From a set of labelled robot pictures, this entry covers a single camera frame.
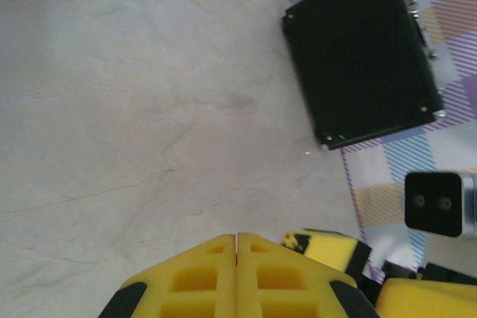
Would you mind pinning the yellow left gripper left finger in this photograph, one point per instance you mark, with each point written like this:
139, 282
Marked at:
194, 280

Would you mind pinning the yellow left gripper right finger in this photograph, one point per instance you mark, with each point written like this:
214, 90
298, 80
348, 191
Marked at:
283, 280

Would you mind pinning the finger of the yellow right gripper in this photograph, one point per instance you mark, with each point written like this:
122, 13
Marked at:
328, 247
428, 301

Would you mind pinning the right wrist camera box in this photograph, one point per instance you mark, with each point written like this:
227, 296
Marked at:
432, 202

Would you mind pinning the black briefcase with silver latches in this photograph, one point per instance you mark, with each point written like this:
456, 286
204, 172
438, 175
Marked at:
354, 53

